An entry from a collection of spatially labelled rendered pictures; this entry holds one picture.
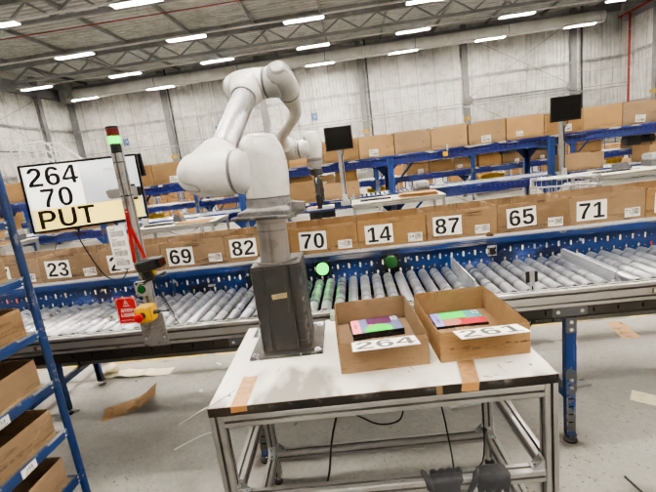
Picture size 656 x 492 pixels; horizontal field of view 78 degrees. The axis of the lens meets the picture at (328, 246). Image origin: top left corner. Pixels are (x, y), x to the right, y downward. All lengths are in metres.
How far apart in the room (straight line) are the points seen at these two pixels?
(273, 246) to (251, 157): 0.31
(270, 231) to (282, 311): 0.29
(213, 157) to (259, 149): 0.17
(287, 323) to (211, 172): 0.59
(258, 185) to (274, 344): 0.57
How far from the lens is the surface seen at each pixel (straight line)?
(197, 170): 1.48
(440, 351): 1.35
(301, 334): 1.49
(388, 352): 1.31
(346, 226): 2.35
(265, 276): 1.44
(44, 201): 2.20
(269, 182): 1.38
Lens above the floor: 1.40
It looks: 12 degrees down
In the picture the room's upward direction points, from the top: 7 degrees counter-clockwise
